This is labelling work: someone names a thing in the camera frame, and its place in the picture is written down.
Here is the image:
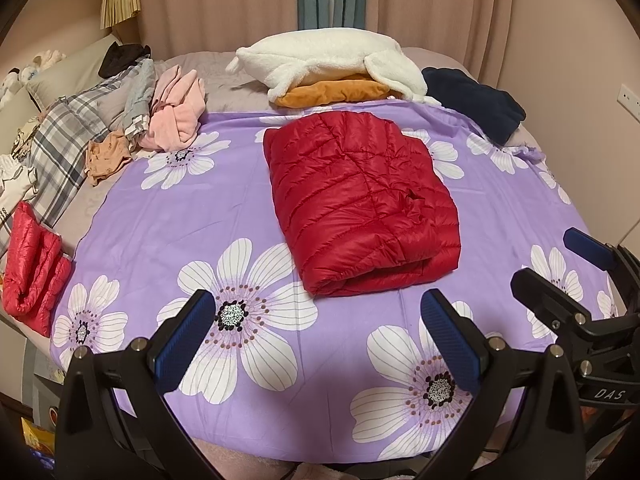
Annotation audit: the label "white plush toys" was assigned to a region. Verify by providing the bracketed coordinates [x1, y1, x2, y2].
[0, 49, 66, 96]

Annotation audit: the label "colourful packets pile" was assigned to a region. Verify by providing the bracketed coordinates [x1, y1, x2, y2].
[20, 410, 58, 466]

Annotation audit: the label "pink garment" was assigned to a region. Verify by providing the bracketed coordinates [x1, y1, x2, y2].
[137, 67, 207, 152]

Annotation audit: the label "white printed cloth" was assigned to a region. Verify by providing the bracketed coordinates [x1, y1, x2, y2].
[0, 115, 41, 211]

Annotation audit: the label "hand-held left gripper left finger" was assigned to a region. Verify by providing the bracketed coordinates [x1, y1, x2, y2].
[52, 288, 217, 480]

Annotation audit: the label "grey striped garment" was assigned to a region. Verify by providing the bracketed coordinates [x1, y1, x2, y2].
[122, 58, 157, 153]

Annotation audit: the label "white fleece garment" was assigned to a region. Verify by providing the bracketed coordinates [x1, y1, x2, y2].
[226, 27, 443, 107]

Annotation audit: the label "small shiny red puffer garment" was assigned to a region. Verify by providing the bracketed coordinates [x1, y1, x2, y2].
[1, 201, 73, 338]

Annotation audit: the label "mustard orange garment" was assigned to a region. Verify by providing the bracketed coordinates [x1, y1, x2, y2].
[274, 74, 391, 109]

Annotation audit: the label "white wall socket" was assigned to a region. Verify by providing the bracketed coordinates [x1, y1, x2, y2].
[617, 83, 640, 118]

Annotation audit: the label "navy blue garment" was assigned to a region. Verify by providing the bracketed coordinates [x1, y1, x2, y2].
[421, 66, 527, 144]

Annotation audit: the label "red down jacket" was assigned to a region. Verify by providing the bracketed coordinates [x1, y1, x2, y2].
[262, 111, 462, 297]

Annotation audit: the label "tan garment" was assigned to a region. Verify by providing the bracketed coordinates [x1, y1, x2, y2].
[85, 131, 133, 186]

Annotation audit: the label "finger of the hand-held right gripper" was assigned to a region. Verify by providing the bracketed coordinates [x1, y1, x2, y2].
[562, 227, 640, 311]
[510, 267, 593, 341]

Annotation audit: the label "beige curtain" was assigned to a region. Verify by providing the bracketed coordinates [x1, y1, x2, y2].
[135, 0, 303, 58]
[360, 0, 531, 86]

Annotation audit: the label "dark brown garment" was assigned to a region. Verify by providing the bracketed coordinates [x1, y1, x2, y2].
[98, 43, 151, 79]

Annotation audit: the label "cream pillow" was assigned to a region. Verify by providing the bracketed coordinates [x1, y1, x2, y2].
[25, 35, 126, 111]

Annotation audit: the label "purple floral bed sheet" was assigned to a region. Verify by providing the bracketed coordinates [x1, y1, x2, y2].
[50, 97, 621, 461]

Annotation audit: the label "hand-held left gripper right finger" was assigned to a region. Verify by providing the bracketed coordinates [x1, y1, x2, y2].
[420, 288, 586, 480]

